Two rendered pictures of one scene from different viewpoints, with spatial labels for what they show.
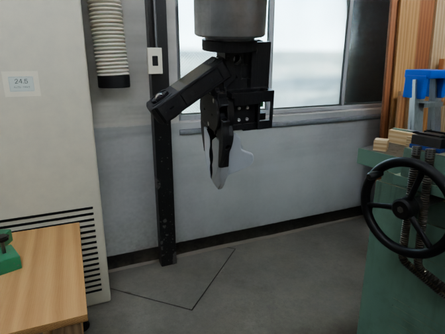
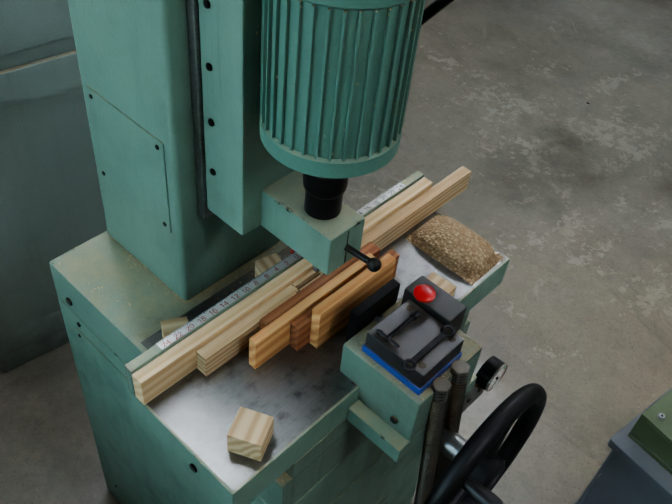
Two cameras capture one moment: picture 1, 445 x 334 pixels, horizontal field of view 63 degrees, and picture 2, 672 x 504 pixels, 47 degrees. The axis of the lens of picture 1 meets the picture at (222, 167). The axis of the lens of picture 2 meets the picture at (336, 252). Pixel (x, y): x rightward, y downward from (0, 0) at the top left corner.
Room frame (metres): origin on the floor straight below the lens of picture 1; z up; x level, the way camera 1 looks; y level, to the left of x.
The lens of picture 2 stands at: (1.36, -0.05, 1.78)
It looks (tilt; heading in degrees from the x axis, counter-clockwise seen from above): 45 degrees down; 251
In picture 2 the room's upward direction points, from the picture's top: 7 degrees clockwise
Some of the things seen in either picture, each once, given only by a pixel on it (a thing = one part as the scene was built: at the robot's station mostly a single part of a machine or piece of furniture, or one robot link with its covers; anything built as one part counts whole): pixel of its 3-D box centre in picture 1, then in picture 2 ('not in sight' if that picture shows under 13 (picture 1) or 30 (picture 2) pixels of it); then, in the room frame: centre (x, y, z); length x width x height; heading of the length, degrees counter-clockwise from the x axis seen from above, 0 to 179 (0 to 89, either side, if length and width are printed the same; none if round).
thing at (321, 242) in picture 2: not in sight; (311, 224); (1.14, -0.82, 1.03); 0.14 x 0.07 x 0.09; 122
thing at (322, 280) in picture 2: not in sight; (322, 292); (1.12, -0.78, 0.92); 0.23 x 0.02 x 0.04; 32
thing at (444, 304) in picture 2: (442, 140); (421, 331); (1.03, -0.64, 0.99); 0.13 x 0.11 x 0.06; 32
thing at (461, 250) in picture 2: not in sight; (456, 240); (0.88, -0.86, 0.92); 0.14 x 0.09 x 0.04; 122
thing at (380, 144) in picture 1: (381, 144); (250, 433); (1.27, -0.57, 0.92); 0.05 x 0.04 x 0.04; 148
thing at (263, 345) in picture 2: not in sight; (314, 308); (1.14, -0.75, 0.93); 0.24 x 0.01 x 0.06; 32
